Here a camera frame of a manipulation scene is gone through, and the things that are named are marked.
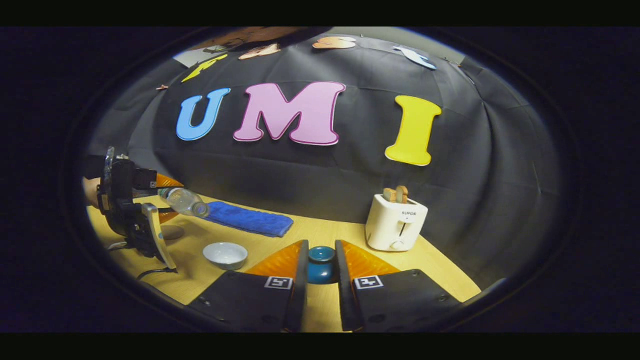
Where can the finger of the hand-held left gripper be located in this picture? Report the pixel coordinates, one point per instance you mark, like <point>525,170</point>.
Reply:
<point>167,216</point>
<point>169,181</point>

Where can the blue towel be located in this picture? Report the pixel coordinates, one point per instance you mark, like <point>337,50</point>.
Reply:
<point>250,219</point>

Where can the white toaster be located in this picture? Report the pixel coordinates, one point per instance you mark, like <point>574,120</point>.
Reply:
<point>395,225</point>

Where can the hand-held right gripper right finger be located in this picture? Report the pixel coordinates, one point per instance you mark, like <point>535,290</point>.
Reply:
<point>344,295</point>

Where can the black backdrop cloth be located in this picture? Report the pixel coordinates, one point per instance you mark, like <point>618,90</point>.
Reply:
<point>350,175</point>

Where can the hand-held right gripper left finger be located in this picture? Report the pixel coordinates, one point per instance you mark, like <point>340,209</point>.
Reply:
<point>301,295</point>

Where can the clear plastic water bottle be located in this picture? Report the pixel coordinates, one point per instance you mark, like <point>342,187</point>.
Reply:
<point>186,202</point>

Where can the toast slice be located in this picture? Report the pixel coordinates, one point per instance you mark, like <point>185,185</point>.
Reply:
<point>390,195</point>
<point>402,194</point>

